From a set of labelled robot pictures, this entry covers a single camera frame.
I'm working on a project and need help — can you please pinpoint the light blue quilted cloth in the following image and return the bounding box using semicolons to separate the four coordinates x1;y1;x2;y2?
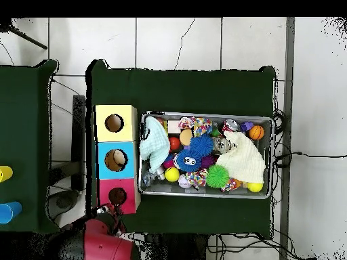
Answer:
139;116;171;174

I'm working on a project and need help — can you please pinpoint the wooden box with three holes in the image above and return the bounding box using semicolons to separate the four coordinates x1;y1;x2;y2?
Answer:
93;104;142;215

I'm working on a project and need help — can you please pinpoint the blue spiky ball with eyes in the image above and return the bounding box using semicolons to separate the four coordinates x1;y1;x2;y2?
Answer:
176;148;203;173

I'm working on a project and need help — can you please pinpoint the black metal stand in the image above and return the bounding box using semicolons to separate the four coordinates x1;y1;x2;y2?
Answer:
48;94;86;192

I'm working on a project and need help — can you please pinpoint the red rubber ball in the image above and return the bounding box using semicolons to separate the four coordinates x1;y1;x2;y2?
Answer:
168;136;182;152

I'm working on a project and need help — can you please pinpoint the green spiky rubber ball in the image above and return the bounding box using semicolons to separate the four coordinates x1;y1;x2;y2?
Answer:
205;164;230;189

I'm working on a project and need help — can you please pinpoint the blue cylinder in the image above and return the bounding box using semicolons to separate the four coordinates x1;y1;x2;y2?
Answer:
0;201;23;225

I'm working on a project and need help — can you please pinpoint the blue spiky rubber ball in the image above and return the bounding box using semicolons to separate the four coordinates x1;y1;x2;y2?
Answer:
188;133;215;157

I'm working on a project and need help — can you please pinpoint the yellow cylinder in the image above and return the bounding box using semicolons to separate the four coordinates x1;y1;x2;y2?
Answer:
0;165;14;183

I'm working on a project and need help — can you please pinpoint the colourful patterned cloth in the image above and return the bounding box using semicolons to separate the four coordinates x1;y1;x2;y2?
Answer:
178;116;213;137

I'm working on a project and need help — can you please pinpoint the dark green table cloth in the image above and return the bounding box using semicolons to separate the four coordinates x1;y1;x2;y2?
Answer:
0;59;62;235
85;59;277;239

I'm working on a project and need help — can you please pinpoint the yellow ball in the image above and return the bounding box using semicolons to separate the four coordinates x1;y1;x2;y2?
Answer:
245;181;264;194

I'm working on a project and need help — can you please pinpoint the cream quilted cloth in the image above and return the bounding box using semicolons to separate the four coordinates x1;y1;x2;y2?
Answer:
216;130;266;184

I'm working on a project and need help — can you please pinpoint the red soda can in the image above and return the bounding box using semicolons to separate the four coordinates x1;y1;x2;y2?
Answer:
222;118;239;133

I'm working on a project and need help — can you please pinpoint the orange toy basketball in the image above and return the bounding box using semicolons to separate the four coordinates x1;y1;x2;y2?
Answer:
248;125;265;141

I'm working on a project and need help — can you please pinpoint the black tripod leg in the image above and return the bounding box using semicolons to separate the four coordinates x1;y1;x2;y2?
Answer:
0;18;48;50

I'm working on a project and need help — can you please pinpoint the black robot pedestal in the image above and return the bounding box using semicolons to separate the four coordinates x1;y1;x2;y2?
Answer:
143;233;208;260

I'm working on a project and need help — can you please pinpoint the silver wire mesh bin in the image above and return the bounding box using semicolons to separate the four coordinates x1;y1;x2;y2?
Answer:
139;110;274;200

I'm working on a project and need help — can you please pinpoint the black power cable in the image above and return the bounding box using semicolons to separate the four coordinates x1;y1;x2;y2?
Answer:
273;151;347;167

